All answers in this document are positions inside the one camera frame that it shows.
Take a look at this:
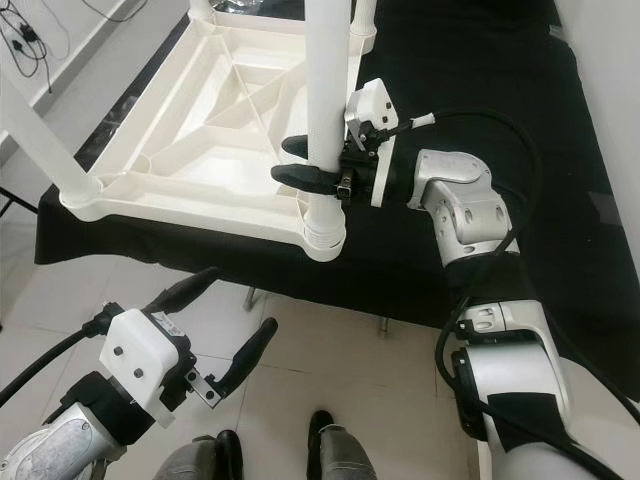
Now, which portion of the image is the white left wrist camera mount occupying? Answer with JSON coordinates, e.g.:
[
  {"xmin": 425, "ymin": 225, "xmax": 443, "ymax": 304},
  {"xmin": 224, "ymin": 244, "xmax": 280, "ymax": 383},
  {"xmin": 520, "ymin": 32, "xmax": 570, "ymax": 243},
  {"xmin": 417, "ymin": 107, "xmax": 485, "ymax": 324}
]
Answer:
[{"xmin": 100, "ymin": 308, "xmax": 196, "ymax": 416}]

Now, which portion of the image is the grey wall cable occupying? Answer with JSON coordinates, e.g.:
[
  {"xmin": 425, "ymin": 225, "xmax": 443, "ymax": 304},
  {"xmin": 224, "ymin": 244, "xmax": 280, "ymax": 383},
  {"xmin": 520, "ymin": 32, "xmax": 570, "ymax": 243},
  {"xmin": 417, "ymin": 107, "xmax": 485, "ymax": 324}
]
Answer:
[{"xmin": 0, "ymin": 0, "xmax": 71, "ymax": 96}]

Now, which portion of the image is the clear plastic wrapper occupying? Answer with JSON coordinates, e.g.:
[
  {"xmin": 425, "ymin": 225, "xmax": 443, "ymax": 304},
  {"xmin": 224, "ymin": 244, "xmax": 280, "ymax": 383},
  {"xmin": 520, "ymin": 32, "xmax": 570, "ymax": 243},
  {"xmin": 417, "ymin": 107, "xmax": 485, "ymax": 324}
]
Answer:
[{"xmin": 210, "ymin": 0, "xmax": 306, "ymax": 16}]

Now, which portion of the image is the black folding chair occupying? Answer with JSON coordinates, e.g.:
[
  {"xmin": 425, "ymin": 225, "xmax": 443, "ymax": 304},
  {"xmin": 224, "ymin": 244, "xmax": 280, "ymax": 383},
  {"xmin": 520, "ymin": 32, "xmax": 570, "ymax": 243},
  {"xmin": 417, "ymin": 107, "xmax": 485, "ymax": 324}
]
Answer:
[{"xmin": 0, "ymin": 185, "xmax": 43, "ymax": 219}]

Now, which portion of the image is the white plastic children table top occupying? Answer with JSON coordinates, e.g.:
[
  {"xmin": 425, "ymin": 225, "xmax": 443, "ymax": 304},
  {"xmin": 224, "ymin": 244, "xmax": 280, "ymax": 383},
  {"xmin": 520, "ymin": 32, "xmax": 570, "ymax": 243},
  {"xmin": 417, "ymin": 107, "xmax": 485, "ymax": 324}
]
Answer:
[{"xmin": 58, "ymin": 10, "xmax": 378, "ymax": 263}]

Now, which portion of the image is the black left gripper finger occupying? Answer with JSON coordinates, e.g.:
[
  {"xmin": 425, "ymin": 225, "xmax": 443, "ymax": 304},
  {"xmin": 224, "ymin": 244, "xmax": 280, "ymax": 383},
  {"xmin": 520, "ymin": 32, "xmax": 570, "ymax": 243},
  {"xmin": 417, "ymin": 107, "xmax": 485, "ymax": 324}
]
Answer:
[
  {"xmin": 143, "ymin": 265, "xmax": 221, "ymax": 313},
  {"xmin": 217, "ymin": 318, "xmax": 279, "ymax": 394}
]

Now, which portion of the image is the grey robot right leg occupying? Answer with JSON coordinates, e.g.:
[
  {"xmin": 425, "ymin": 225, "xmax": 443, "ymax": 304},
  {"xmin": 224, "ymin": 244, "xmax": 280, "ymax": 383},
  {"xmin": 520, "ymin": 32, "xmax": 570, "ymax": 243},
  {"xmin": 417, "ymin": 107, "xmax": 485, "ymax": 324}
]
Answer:
[{"xmin": 308, "ymin": 410, "xmax": 391, "ymax": 480}]

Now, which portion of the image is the black tablecloth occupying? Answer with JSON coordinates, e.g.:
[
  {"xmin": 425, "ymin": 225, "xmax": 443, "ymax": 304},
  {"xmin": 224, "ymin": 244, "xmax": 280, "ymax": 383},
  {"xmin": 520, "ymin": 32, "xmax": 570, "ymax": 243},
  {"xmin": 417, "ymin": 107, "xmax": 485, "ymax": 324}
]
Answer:
[{"xmin": 35, "ymin": 0, "xmax": 640, "ymax": 401}]

